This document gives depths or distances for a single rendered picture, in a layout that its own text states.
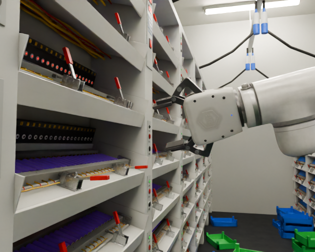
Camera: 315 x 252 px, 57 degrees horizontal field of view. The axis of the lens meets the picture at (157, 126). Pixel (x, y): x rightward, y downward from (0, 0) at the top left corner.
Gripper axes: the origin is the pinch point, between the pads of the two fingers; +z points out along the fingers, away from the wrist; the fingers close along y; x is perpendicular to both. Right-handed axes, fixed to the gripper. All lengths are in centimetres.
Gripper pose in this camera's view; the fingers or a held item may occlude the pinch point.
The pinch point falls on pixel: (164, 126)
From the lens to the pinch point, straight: 60.4
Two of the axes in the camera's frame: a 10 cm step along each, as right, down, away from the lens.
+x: 1.5, -3.1, 9.4
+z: -9.5, 2.3, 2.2
